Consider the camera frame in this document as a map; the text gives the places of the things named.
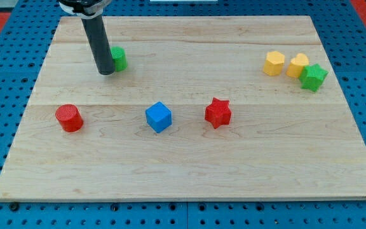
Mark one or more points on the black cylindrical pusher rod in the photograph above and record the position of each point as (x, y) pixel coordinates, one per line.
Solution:
(98, 41)

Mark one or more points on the green cylinder block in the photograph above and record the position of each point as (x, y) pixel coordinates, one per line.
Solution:
(119, 58)

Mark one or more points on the wooden board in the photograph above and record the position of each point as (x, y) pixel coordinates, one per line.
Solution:
(283, 143)

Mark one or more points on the red cylinder block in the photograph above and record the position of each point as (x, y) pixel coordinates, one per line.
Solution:
(69, 117)

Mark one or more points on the blue cube block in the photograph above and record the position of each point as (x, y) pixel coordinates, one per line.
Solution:
(159, 117)

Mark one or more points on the red star block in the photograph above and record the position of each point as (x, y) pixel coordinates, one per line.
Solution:
(218, 113)

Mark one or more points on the yellow pentagon block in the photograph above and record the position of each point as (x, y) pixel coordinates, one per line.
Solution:
(274, 63)

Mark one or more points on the yellow heart block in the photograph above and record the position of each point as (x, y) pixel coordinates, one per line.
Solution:
(297, 64)

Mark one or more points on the green star block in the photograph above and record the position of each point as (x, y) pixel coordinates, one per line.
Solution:
(312, 77)

